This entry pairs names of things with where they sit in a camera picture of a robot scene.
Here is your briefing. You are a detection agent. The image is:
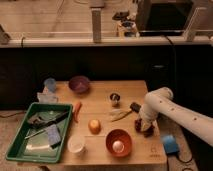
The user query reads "green plastic tray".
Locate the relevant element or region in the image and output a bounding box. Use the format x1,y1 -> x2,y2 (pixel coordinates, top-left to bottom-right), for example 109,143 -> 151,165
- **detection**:
6,102 -> 72,163

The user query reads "wooden table board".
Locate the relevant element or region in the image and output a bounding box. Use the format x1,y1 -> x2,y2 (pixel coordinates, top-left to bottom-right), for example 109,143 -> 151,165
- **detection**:
42,79 -> 168,167

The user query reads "cream banana peel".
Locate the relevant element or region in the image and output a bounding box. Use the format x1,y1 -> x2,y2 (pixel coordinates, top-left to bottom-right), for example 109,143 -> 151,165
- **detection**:
109,109 -> 132,122

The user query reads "white egg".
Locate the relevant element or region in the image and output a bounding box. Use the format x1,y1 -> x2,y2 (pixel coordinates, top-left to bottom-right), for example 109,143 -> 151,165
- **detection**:
112,140 -> 124,153

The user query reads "metal vertical post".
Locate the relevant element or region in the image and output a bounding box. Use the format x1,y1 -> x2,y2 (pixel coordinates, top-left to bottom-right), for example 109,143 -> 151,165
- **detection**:
92,8 -> 101,43

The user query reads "blue tape roll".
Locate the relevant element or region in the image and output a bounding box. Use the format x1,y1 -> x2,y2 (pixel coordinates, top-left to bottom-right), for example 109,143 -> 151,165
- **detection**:
162,135 -> 179,154

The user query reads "black spatula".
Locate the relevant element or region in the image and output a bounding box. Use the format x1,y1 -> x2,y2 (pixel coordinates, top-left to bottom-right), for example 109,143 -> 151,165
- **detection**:
27,112 -> 68,129

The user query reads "silver fork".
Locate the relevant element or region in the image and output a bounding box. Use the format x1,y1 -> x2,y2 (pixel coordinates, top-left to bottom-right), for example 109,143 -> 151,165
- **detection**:
24,130 -> 45,140

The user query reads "red bowl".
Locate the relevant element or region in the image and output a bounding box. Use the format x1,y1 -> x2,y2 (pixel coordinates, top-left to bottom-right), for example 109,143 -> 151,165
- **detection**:
105,129 -> 132,157

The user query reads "purple bowl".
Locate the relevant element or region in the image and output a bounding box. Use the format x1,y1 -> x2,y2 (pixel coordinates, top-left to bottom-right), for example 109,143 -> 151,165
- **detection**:
68,76 -> 90,93

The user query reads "blue sponge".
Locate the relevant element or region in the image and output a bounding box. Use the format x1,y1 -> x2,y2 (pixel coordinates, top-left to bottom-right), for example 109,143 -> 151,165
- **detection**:
45,124 -> 61,148

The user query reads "black monitor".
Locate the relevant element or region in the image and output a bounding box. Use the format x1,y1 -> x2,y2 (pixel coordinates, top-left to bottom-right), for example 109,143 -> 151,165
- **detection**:
136,0 -> 193,31

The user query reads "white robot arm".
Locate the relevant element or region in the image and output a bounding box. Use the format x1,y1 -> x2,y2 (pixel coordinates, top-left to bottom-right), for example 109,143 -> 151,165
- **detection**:
139,87 -> 213,147

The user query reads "crumpled clear plastic wrap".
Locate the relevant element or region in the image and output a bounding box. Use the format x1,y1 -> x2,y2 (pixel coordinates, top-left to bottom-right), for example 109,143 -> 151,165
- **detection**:
37,93 -> 58,103

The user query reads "orange carrot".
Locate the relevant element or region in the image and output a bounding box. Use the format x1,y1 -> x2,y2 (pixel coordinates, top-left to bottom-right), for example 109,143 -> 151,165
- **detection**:
73,101 -> 82,123

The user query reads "white cup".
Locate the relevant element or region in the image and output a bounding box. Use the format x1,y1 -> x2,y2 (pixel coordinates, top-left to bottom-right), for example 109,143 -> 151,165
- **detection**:
67,135 -> 85,155

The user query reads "black rectangular block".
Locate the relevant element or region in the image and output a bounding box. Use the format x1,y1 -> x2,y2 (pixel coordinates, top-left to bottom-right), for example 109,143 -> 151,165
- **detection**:
130,102 -> 141,113

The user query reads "orange fruit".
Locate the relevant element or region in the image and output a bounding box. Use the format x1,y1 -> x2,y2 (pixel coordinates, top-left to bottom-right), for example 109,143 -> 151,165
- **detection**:
88,119 -> 101,134

